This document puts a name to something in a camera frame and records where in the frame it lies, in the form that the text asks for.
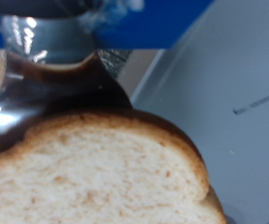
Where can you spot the white bread slice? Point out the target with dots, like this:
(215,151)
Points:
(94,174)

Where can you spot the spatula with blue block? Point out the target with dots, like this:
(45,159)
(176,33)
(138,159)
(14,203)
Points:
(63,87)

